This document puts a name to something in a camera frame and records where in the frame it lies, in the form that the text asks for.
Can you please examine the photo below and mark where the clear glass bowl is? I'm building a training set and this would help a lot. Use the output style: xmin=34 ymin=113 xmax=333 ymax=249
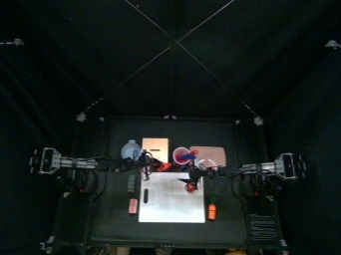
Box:
xmin=196 ymin=157 xmax=219 ymax=171

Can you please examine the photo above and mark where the red plastic toy piece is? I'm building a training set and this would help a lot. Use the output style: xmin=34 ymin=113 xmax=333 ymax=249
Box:
xmin=156 ymin=161 xmax=172 ymax=172

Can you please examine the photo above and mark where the translucent white plastic jug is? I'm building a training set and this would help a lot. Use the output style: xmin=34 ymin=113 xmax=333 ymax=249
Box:
xmin=120 ymin=139 xmax=143 ymax=161

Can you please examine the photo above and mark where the blue plastic utensil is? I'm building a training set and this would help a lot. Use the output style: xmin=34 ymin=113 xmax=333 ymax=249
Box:
xmin=177 ymin=152 xmax=196 ymax=162

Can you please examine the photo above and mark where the pink rectangular tray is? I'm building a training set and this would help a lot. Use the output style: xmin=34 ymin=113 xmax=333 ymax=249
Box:
xmin=187 ymin=145 xmax=227 ymax=168

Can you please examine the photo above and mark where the white rectangular cutting board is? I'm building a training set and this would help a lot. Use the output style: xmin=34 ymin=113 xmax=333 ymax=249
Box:
xmin=137 ymin=171 xmax=206 ymax=224

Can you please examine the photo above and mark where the orange toy carrot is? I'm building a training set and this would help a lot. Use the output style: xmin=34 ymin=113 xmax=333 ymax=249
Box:
xmin=207 ymin=193 xmax=218 ymax=221

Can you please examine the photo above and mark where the salmon pink toy block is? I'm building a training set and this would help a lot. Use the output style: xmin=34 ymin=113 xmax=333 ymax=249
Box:
xmin=128 ymin=197 xmax=139 ymax=215

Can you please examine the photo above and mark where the white printed label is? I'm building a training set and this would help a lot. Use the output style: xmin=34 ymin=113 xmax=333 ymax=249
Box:
xmin=247 ymin=213 xmax=276 ymax=239

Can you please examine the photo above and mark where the thin grey brace cord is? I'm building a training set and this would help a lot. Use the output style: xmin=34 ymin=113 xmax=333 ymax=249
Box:
xmin=123 ymin=0 xmax=258 ymax=118
xmin=81 ymin=0 xmax=236 ymax=116

